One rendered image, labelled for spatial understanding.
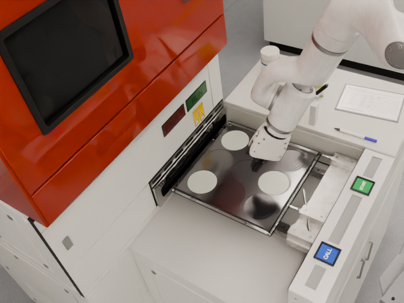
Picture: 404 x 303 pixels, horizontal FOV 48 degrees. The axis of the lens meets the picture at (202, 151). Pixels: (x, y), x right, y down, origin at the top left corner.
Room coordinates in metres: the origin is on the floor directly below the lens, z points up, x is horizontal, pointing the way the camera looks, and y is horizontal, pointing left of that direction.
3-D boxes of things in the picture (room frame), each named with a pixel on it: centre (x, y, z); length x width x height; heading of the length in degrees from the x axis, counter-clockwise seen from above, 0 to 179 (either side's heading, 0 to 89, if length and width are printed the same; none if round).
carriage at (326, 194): (0.83, -0.35, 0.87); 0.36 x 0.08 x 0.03; 139
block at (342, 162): (0.95, -0.45, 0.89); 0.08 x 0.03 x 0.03; 49
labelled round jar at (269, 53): (1.41, -0.32, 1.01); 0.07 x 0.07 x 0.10
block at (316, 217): (0.77, -0.30, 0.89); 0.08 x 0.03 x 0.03; 49
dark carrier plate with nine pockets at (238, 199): (0.99, -0.13, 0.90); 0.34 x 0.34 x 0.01; 49
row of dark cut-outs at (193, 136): (1.12, 0.04, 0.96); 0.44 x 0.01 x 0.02; 139
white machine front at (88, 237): (0.99, 0.16, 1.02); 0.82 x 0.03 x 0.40; 139
